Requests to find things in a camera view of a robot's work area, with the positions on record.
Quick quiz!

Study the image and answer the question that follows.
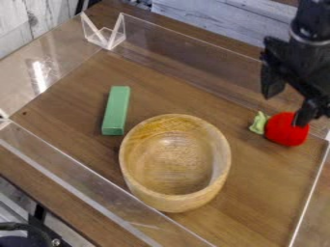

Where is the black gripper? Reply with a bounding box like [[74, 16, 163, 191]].
[[261, 36, 330, 127]]

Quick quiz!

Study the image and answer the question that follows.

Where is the red plush strawberry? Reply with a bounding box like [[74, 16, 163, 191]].
[[249, 111, 310, 147]]

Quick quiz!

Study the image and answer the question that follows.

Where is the green rectangular block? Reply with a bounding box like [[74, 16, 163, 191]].
[[102, 86, 130, 136]]

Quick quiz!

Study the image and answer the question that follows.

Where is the clear acrylic barrier wall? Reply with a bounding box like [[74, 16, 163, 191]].
[[0, 14, 329, 247]]

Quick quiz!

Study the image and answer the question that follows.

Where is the clear acrylic corner bracket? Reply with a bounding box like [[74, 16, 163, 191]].
[[80, 13, 127, 50]]

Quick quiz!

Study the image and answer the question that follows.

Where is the black clamp under table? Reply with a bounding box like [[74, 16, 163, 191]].
[[0, 203, 72, 247]]

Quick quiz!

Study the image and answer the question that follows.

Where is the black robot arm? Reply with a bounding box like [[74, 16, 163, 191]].
[[261, 0, 330, 127]]

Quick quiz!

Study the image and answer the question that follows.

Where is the wooden bowl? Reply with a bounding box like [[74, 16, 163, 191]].
[[119, 114, 233, 213]]

